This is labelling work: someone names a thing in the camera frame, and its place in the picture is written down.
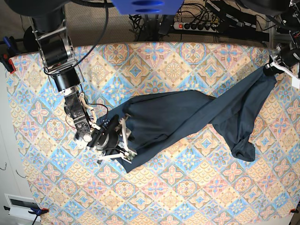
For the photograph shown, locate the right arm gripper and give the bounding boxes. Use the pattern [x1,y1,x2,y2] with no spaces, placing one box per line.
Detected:
[87,113,136,164]

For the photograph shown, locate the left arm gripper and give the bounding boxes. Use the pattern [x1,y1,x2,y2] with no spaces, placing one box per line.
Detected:
[263,43,300,78]

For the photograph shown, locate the dark blue t-shirt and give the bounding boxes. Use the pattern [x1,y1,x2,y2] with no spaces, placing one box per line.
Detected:
[108,68,277,172]

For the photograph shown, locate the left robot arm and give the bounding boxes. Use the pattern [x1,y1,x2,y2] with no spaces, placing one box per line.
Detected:
[262,0,300,73]

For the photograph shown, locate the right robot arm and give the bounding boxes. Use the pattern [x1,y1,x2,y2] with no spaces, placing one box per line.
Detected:
[31,6,137,164]

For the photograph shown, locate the white power strip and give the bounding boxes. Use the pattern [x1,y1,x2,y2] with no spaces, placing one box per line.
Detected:
[173,22,217,32]

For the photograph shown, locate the patterned tablecloth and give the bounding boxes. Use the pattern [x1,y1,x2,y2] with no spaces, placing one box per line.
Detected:
[5,42,300,225]

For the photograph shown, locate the blue clamp lower left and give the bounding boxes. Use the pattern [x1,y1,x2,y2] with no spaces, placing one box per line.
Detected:
[3,205,50,225]

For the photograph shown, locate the white floor vent box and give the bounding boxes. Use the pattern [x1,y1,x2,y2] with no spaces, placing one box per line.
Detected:
[4,194,38,222]

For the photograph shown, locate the black round stool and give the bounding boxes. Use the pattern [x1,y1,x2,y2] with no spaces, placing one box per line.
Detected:
[23,26,38,53]

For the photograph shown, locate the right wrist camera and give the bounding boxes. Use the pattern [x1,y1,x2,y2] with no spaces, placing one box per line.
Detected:
[122,150,137,164]

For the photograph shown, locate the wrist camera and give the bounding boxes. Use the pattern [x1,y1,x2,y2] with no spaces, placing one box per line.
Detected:
[292,77,300,89]
[122,150,137,164]

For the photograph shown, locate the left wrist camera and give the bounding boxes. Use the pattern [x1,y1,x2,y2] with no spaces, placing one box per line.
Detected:
[292,77,300,89]

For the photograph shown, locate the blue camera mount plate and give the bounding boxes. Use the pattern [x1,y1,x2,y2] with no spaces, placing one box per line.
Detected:
[112,0,184,15]

